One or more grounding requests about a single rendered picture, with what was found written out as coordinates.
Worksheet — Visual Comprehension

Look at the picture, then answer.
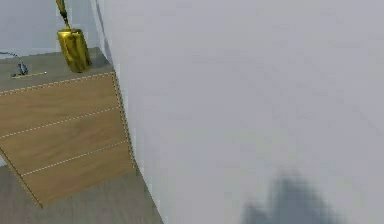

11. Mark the small grey desk object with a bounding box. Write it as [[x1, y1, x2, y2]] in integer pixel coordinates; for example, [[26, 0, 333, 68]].
[[0, 51, 30, 78]]

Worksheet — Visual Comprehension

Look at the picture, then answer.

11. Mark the brown wooden chest of drawers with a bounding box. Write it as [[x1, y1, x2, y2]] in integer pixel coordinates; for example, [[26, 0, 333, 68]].
[[0, 47, 138, 209]]

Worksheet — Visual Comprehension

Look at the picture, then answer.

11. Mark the yellow pencil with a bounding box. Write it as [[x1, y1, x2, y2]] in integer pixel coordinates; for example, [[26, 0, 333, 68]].
[[11, 71, 48, 80]]

